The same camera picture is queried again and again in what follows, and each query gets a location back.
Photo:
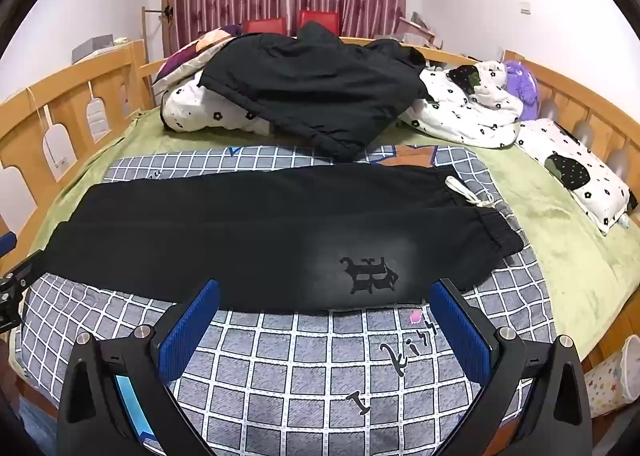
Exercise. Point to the purple orange patterned pillow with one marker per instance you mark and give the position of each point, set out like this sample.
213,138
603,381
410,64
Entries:
200,49

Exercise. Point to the pinkish tilted board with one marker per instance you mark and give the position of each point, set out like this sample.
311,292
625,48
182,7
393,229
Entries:
417,29

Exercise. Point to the purple plush toy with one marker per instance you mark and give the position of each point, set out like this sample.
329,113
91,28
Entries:
522,86

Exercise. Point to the green bed sheet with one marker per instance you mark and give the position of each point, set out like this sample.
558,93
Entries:
550,236

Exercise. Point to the grey box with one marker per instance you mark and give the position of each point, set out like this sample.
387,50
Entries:
92,49

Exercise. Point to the star patterned trash bin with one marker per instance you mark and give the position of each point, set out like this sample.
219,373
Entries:
605,386

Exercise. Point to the red chair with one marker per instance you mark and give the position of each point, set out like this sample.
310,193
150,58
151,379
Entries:
265,27
320,21

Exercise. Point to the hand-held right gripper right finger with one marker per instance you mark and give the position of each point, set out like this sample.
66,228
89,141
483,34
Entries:
460,331

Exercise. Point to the wooden bed frame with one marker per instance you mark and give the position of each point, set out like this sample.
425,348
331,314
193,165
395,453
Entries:
65,91

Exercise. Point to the wooden coat rack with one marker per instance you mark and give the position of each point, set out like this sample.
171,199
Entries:
167,11

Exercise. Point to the white floral pillow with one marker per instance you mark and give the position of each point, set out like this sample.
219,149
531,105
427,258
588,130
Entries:
590,186

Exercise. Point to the black jacket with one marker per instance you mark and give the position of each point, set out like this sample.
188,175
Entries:
310,86

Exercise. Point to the black pants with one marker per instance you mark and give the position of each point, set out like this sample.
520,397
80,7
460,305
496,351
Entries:
250,236

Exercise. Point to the white floral quilt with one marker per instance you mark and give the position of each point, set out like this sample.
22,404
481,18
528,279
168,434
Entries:
465,116

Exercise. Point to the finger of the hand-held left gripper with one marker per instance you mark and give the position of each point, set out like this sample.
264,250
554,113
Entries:
7,241
20,271

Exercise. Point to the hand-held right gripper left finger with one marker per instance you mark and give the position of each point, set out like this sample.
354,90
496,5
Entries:
190,331

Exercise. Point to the grey checked blanket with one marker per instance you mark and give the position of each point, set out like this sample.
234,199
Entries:
300,376

